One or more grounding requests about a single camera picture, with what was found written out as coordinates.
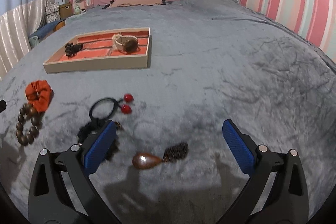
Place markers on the black frilly scrunchie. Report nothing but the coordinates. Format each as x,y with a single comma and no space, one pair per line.
91,128

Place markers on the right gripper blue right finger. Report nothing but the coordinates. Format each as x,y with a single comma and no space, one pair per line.
276,191

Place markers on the white strap gold watch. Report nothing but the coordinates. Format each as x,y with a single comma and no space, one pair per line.
130,44

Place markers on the orange fabric scrunchie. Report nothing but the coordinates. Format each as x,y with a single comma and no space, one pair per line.
38,94

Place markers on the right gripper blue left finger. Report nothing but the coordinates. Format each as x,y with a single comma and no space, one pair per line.
49,201

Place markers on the black hair tie red balls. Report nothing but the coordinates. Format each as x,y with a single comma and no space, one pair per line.
117,104

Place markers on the patterned storage bag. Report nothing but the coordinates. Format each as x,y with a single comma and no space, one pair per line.
52,13

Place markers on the grey velvet bed blanket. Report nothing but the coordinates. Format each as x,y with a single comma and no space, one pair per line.
210,60

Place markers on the brown cardboard box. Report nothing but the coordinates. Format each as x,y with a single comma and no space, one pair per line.
65,11

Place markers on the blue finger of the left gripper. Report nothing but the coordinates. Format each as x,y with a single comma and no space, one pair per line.
2,105

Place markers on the black hair claw clip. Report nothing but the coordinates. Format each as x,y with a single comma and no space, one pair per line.
72,49

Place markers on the blue folded cloth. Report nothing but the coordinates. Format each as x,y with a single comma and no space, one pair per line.
42,32

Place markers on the beige pillow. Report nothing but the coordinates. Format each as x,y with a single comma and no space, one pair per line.
131,3

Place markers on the beige jewelry tray red lining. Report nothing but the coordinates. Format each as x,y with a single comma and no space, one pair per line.
97,53

